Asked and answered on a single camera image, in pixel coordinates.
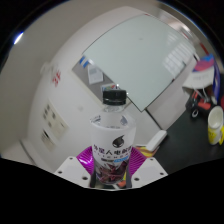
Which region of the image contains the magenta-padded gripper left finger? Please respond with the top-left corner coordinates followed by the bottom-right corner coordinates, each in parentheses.
top-left (54, 145), bottom-right (98, 189)

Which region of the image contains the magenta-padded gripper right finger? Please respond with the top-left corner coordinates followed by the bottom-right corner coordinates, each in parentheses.
top-left (125, 146), bottom-right (169, 190)

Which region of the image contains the clear black-capped drink bottle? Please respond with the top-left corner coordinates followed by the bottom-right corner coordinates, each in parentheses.
top-left (88, 89), bottom-right (138, 186)

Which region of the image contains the small white rectangular block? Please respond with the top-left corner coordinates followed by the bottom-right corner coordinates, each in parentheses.
top-left (145, 129), bottom-right (169, 152)

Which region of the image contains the red and black tool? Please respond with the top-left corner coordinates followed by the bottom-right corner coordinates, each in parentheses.
top-left (184, 89), bottom-right (215, 120)

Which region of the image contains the large whiteboard on stand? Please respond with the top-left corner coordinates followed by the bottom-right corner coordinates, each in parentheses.
top-left (81, 13), bottom-right (198, 113)

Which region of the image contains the small white wall poster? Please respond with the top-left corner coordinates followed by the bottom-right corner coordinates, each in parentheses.
top-left (39, 129), bottom-right (56, 153)

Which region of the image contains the large white wall poster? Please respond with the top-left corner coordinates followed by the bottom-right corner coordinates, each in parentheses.
top-left (41, 99), bottom-right (70, 140)

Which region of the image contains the white mug with yellow handle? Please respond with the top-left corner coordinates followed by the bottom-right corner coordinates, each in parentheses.
top-left (206, 105), bottom-right (224, 146)

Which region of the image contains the grey wall pinboard with papers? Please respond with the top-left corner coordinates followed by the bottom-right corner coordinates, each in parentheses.
top-left (70, 54), bottom-right (130, 108)

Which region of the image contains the red wall sign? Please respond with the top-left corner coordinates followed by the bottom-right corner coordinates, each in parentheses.
top-left (49, 68), bottom-right (63, 88)

